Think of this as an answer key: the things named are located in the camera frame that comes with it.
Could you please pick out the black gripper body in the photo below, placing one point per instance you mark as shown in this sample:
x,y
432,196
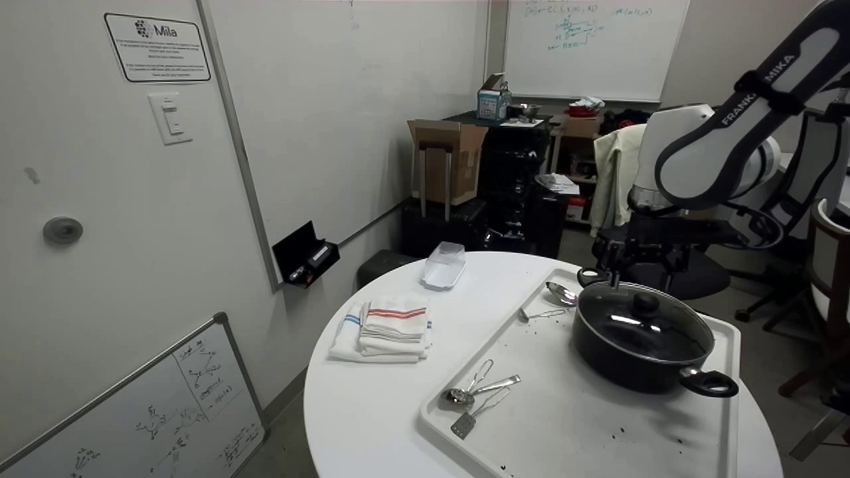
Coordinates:
x,y
661,232

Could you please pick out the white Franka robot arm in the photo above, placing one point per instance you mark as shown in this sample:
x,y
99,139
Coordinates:
x,y
707,161

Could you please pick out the black cooking pot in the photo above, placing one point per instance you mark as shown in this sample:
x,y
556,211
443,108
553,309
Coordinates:
x,y
638,374

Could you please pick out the cream cloth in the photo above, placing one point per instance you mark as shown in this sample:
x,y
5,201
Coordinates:
x,y
616,176

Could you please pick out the large metal spoon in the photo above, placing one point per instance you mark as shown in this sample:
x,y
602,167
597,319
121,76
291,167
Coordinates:
x,y
558,293

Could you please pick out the white paper stack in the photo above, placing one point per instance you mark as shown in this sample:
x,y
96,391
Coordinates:
x,y
558,185

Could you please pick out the small metal round piece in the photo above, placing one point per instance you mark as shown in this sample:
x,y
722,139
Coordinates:
x,y
528,312

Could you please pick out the black bag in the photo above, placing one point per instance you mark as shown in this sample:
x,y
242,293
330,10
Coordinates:
x,y
626,122

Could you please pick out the brown wooden shelf unit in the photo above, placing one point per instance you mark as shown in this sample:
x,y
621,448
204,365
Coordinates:
x,y
576,147

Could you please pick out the tall black cabinet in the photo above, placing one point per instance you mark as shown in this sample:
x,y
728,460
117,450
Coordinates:
x,y
513,188

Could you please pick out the red item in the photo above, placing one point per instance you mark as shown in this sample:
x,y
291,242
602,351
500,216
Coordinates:
x,y
586,111

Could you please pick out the white plastic tray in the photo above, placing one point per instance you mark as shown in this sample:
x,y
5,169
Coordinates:
x,y
568,426

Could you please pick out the white curved panel black rim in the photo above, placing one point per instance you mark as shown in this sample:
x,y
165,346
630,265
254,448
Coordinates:
x,y
831,257

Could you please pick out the clear plastic container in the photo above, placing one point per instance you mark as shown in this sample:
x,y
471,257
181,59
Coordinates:
x,y
443,268

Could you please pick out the low black case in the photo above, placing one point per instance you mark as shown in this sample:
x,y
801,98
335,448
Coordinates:
x,y
443,229

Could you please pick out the whiteboard with green writing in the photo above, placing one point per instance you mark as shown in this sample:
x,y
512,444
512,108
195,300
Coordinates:
x,y
594,54

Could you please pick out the dark wooden stand legs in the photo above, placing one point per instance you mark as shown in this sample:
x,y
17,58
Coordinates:
x,y
825,382

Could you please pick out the open cardboard box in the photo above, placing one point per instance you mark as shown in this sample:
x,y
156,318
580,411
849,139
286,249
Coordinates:
x,y
452,164

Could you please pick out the metal measuring spoon set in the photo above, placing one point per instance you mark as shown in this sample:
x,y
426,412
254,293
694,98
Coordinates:
x,y
461,396

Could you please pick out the blue tissue box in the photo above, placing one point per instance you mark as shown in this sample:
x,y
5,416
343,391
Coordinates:
x,y
492,103

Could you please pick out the folded white towel red stripe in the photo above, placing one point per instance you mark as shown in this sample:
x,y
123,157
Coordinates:
x,y
388,333

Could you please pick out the black marker holder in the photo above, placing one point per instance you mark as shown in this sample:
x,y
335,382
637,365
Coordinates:
x,y
301,253

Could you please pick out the small framed whiteboard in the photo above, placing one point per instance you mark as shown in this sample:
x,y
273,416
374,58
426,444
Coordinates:
x,y
177,408

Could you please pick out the large wall whiteboard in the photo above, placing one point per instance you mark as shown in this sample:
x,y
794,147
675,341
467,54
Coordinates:
x,y
354,108

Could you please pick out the white light switch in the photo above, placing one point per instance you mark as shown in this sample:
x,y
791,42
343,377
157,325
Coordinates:
x,y
171,122

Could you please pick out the white wall sign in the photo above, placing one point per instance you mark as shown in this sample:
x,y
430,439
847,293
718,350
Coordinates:
x,y
160,50

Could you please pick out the round grey wall stopper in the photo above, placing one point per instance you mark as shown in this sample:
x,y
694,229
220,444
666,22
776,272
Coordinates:
x,y
62,229

